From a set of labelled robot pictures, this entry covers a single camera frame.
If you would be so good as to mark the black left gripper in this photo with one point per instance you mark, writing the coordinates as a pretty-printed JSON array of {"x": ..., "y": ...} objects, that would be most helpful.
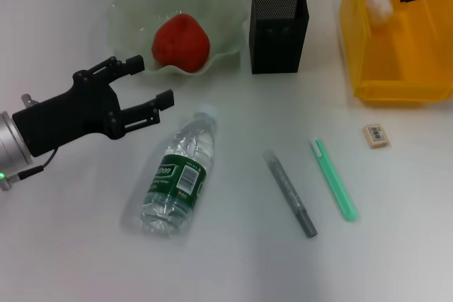
[{"x": 70, "y": 114}]

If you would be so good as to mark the white paper ball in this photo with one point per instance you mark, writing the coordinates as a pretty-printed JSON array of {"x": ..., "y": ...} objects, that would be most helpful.
[{"x": 378, "y": 6}]

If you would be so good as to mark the red-orange fruit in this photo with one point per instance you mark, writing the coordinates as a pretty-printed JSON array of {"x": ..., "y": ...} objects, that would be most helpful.
[{"x": 180, "y": 44}]

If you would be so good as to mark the clear green-label water bottle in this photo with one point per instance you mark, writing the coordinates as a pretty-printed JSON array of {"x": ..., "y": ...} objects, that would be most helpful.
[{"x": 180, "y": 174}]

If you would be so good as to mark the grey pen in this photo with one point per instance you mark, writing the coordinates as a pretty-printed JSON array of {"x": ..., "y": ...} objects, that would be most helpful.
[{"x": 288, "y": 192}]

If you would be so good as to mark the green pen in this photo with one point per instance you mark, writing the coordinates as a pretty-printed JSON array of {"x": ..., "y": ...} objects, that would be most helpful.
[{"x": 334, "y": 181}]

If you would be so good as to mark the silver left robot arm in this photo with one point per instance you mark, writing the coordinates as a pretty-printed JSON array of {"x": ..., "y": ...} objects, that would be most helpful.
[{"x": 8, "y": 139}]

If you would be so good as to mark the green glass fruit plate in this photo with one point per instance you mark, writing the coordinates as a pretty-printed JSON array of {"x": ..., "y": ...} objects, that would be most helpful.
[{"x": 219, "y": 22}]

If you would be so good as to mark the black mesh pen holder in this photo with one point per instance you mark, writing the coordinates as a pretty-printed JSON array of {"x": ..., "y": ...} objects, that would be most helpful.
[{"x": 276, "y": 44}]

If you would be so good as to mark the beige eraser with barcode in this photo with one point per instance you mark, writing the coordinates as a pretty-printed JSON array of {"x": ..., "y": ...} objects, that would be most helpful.
[{"x": 376, "y": 136}]

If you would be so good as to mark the yellow plastic bin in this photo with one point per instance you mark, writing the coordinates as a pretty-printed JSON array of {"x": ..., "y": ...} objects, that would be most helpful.
[{"x": 400, "y": 58}]

